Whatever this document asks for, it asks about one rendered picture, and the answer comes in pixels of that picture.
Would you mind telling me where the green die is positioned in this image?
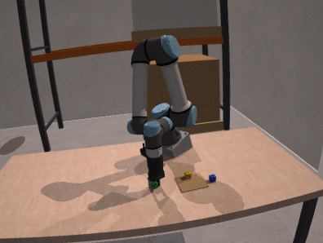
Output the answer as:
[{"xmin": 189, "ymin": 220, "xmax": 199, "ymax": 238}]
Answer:
[{"xmin": 152, "ymin": 181, "xmax": 158, "ymax": 189}]

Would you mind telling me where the blue die with white pips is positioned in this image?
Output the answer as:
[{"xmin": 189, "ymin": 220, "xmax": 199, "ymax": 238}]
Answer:
[{"xmin": 209, "ymin": 175, "xmax": 216, "ymax": 183}]

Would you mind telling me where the yellow die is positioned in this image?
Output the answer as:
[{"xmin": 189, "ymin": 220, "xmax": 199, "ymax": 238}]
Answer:
[{"xmin": 184, "ymin": 171, "xmax": 192, "ymax": 179}]

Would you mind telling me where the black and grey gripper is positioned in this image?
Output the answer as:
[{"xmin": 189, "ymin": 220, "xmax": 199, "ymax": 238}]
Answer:
[{"xmin": 140, "ymin": 143, "xmax": 165, "ymax": 190}]

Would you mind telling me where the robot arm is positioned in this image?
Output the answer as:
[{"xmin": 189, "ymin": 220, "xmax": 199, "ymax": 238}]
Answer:
[{"xmin": 127, "ymin": 35, "xmax": 197, "ymax": 149}]

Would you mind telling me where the tan flat mat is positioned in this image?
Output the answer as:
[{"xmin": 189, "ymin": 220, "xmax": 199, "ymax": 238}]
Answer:
[{"xmin": 174, "ymin": 173, "xmax": 209, "ymax": 192}]

